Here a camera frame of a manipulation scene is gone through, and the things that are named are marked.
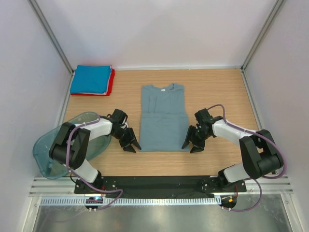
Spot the aluminium frame post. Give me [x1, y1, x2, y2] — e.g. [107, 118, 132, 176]
[27, 0, 74, 74]
[240, 0, 286, 72]

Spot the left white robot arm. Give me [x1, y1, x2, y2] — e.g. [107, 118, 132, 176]
[49, 109, 141, 194]

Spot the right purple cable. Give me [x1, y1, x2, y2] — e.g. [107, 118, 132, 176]
[207, 104, 288, 213]

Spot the grey-blue t shirt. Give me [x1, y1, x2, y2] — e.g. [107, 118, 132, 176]
[139, 83, 189, 152]

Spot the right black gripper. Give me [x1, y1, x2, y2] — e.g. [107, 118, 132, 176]
[182, 125, 211, 153]

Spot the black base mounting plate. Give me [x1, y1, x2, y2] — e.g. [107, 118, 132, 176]
[73, 175, 247, 199]

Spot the folded blue t shirt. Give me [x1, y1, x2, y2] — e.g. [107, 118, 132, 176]
[70, 65, 112, 94]

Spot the translucent teal plastic basket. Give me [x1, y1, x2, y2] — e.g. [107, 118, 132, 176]
[33, 112, 111, 179]

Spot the purple cable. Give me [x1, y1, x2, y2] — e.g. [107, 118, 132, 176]
[207, 104, 288, 213]
[65, 116, 124, 211]

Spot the aluminium extrusion rail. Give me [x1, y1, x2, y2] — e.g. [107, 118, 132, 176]
[28, 175, 293, 197]

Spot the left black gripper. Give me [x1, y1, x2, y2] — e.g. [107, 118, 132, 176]
[111, 127, 140, 153]

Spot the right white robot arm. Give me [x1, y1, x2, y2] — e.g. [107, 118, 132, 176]
[182, 108, 285, 191]

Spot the slotted grey cable duct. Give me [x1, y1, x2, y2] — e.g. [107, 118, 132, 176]
[41, 196, 221, 207]

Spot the right aluminium frame post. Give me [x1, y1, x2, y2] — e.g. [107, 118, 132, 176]
[240, 0, 286, 72]

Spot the folded red t shirt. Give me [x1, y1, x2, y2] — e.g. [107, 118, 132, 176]
[70, 69, 115, 96]

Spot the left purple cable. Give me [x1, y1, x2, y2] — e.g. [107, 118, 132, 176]
[65, 116, 124, 211]

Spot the left aluminium frame post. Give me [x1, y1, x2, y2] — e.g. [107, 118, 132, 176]
[27, 0, 74, 74]

